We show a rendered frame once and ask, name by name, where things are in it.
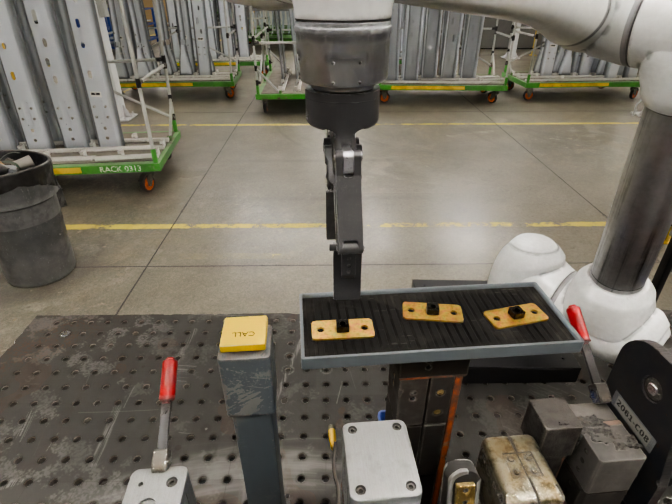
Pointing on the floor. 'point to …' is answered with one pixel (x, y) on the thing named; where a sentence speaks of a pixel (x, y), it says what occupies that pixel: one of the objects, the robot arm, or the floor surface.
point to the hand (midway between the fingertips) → (341, 257)
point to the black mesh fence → (663, 270)
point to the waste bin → (32, 221)
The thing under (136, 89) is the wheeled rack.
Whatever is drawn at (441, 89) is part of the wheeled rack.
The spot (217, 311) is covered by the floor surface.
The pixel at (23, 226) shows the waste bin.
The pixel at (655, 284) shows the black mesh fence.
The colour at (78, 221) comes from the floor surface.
